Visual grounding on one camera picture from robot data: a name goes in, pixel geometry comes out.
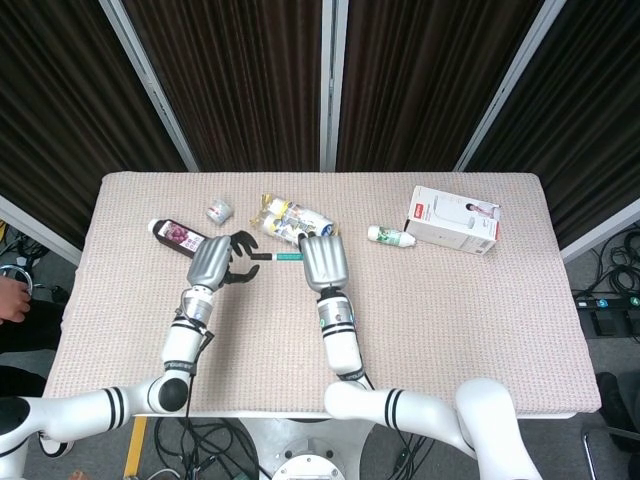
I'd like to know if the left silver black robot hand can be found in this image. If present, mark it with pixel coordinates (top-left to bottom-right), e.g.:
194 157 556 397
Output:
186 229 261 292

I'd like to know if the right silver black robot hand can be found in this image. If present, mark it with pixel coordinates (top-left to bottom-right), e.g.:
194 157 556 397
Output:
298 232 350 292

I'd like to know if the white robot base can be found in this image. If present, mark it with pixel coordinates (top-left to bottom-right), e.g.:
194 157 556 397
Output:
237 417 376 480

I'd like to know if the person's bare hand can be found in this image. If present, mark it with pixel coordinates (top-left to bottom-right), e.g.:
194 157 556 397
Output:
0 274 34 324

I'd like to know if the dark grape juice bottle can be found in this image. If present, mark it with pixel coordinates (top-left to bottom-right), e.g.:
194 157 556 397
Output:
147 218 209 260

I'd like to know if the small white jar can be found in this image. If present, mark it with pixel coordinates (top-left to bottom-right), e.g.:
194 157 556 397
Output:
205 198 235 226

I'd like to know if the small white green bottle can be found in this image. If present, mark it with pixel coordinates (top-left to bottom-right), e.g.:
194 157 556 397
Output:
367 225 417 248

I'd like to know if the white product box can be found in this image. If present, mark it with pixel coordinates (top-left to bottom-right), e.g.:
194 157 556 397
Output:
403 185 502 257

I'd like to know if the beige woven table mat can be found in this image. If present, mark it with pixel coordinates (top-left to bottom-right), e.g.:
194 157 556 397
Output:
43 171 603 420

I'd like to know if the dark brown curtain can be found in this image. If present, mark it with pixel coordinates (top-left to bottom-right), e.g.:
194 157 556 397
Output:
122 0 324 173
464 0 640 249
335 0 546 173
0 0 189 249

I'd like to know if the yellow floor tape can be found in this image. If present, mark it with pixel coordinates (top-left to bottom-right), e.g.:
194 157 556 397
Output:
123 416 149 479

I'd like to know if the black white sneaker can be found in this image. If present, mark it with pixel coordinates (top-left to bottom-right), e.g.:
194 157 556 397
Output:
38 432 76 457

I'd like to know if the black foot pedal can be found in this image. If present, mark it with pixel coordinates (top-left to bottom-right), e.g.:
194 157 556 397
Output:
590 309 621 336

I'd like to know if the black power strip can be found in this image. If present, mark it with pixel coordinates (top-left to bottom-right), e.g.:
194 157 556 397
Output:
573 293 640 312

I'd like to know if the black bag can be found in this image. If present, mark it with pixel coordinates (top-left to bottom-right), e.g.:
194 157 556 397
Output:
594 372 640 436

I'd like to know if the grey partition post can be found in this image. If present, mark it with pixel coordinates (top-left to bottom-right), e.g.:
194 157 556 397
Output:
319 0 350 173
559 197 640 264
453 0 569 173
98 0 200 173
0 194 84 266

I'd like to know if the black cable bundle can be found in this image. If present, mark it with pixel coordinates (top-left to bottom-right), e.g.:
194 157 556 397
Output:
152 417 261 480
574 232 640 300

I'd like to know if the chrome metal ring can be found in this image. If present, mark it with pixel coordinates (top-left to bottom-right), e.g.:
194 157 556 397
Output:
0 265 35 292

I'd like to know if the black cable with switch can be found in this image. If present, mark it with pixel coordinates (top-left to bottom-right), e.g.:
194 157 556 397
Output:
389 433 432 480

